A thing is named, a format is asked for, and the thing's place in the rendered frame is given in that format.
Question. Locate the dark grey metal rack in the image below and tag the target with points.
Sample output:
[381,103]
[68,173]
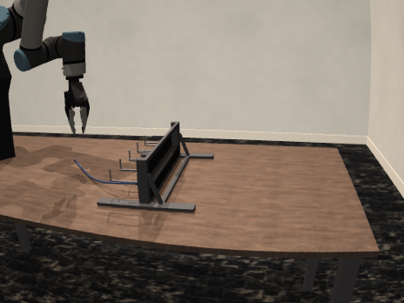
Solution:
[150,175]

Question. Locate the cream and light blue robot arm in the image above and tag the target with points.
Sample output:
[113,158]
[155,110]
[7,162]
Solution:
[70,46]

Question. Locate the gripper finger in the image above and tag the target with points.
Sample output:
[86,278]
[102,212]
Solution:
[70,115]
[84,112]

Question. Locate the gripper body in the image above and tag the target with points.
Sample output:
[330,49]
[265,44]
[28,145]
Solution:
[67,94]

